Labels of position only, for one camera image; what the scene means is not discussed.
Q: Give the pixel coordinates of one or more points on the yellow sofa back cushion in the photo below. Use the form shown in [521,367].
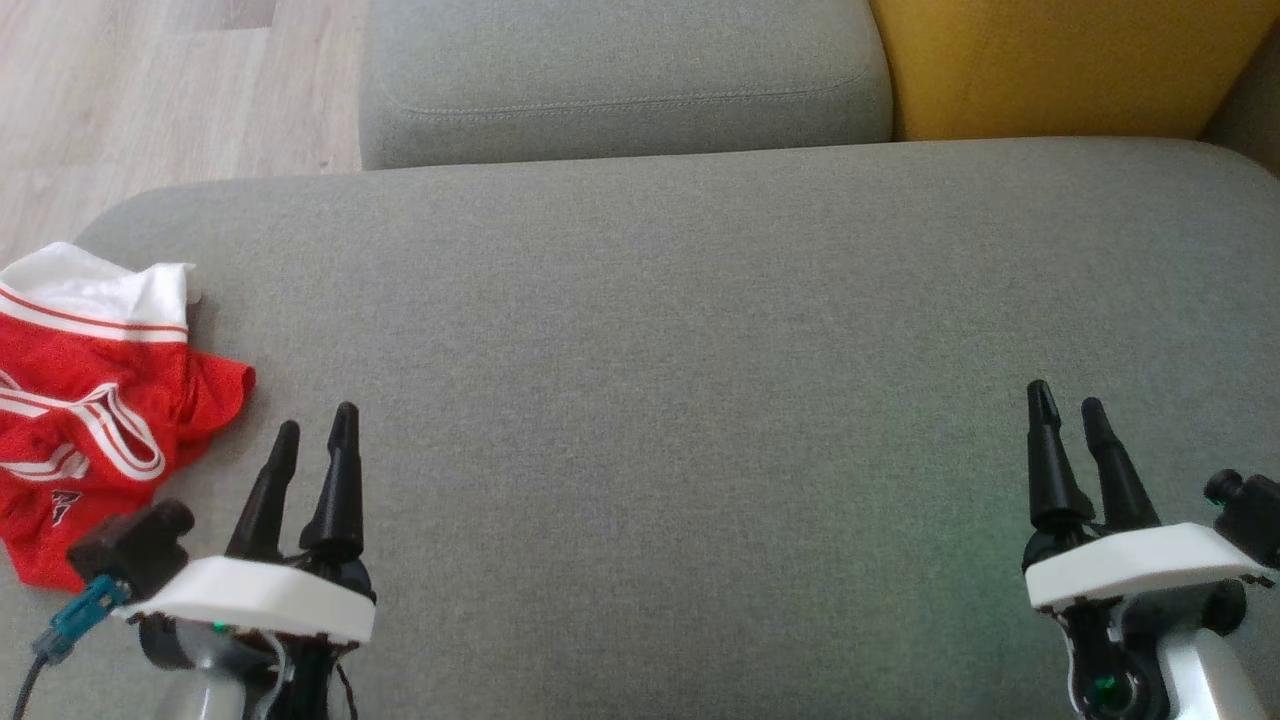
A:
[1050,60]

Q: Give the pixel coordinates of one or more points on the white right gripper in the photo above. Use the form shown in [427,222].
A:
[1130,565]

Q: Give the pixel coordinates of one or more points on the red and white sports shirt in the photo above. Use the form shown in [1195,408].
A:
[90,360]

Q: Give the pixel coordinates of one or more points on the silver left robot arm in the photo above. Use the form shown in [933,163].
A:
[205,700]

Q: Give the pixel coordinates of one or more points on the large grey sofa seat cushion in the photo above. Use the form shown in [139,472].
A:
[640,350]

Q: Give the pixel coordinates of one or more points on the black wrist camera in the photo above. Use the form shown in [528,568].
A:
[130,545]
[1250,510]

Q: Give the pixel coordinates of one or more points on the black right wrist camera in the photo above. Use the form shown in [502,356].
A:
[1250,510]

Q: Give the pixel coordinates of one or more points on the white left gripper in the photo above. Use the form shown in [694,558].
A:
[270,600]

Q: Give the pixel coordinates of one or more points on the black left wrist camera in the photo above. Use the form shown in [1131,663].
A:
[130,545]

